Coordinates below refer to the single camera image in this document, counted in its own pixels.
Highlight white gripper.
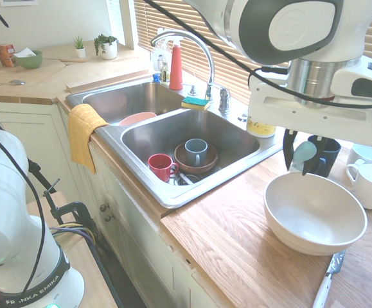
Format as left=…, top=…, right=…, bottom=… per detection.
left=247, top=67, right=372, bottom=176

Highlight metal sink drain strainer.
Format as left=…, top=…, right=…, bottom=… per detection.
left=172, top=172, right=203, bottom=187

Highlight stainless steel double sink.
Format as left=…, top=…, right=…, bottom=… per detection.
left=64, top=80, right=285, bottom=210

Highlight light teal spatula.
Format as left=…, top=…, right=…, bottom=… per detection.
left=290, top=141, right=319, bottom=173

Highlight dark navy mug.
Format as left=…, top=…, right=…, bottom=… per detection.
left=306, top=135, right=342, bottom=178

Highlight yellow-labelled white tub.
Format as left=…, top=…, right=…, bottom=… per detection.
left=246, top=114, right=277, bottom=139

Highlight large white bowl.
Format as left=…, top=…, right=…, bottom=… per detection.
left=263, top=171, right=369, bottom=257

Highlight white cup with blue inside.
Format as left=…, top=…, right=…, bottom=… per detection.
left=346, top=142, right=372, bottom=169

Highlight brown wooden bowl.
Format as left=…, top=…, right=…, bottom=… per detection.
left=173, top=141, right=219, bottom=175

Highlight chrome side sprayer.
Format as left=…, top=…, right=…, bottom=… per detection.
left=218, top=87, right=233, bottom=114

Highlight grey-blue ceramic mug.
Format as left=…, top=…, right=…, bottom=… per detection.
left=184, top=138, right=209, bottom=167

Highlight yellow and green sponge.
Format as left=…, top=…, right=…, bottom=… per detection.
left=181, top=96, right=211, bottom=112

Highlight chrome gooseneck faucet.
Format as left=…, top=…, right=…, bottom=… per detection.
left=150, top=30, right=222, bottom=101

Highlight red ceramic mug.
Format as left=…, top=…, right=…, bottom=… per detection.
left=147, top=153, right=180, bottom=184

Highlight red spray bottle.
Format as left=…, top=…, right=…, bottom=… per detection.
left=161, top=34, right=184, bottom=91

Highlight small dark glass bottle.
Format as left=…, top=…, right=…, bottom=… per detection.
left=160, top=61, right=171, bottom=85

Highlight pink bowl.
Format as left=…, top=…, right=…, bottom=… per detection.
left=118, top=112, right=158, bottom=127

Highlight clear soap bottle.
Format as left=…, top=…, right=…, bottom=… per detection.
left=152, top=44, right=170, bottom=75

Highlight wooden window blinds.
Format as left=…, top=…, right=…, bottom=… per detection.
left=133, top=0, right=372, bottom=147

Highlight trailing plant in white pot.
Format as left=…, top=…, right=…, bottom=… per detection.
left=93, top=33, right=120, bottom=61

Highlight yellow dish towel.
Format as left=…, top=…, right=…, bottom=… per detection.
left=67, top=103, right=110, bottom=175

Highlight black table clamp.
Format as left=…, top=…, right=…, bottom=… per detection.
left=27, top=157, right=94, bottom=232

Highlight small spiky potted plant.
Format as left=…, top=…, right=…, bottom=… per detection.
left=73, top=35, right=87, bottom=60

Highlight green bowl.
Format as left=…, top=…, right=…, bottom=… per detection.
left=13, top=50, right=44, bottom=69

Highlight white paper napkin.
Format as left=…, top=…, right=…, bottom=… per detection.
left=13, top=47, right=37, bottom=59

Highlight metal spoon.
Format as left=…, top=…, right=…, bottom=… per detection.
left=0, top=79, right=26, bottom=89

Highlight orange cardboard box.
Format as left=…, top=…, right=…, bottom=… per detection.
left=0, top=43, right=17, bottom=68

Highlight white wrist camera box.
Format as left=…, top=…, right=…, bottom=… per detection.
left=329, top=62, right=372, bottom=101

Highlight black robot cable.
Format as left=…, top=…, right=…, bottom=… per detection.
left=143, top=0, right=372, bottom=110

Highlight white-handled knife with patterned blade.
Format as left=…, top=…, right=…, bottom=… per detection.
left=312, top=249, right=348, bottom=308

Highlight bundle of coloured wires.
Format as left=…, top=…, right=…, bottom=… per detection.
left=49, top=223, right=105, bottom=256

